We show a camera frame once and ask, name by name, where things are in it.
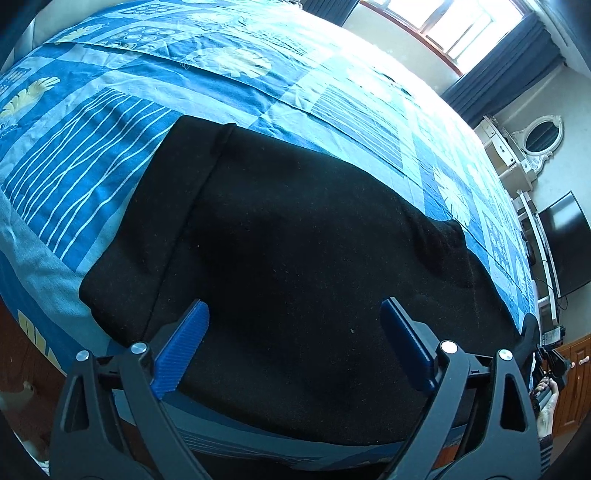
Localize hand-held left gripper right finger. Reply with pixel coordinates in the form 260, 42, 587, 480
380, 297, 544, 480

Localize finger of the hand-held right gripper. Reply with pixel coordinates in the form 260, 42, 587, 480
516, 313, 540, 377

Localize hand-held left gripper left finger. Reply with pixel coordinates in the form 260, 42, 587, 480
48, 299, 211, 480

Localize black pants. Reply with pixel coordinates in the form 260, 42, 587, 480
78, 115, 539, 446

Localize person's right hand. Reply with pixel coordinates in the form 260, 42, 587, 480
534, 378, 560, 439

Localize wooden cabinet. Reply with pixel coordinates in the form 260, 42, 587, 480
551, 335, 591, 439

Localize white television stand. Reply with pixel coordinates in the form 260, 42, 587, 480
512, 189, 561, 333

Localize black television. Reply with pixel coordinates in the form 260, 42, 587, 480
538, 191, 591, 298

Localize white dressing table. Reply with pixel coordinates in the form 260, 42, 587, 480
473, 115, 539, 195

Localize blue patterned bedsheet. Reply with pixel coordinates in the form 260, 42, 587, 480
0, 0, 541, 472

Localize dark blue curtain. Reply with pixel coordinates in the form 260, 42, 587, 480
441, 16, 561, 127
302, 0, 361, 28

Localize window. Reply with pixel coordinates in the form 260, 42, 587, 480
360, 0, 532, 77

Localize oval mirror with white frame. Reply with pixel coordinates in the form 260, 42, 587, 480
512, 115, 565, 174

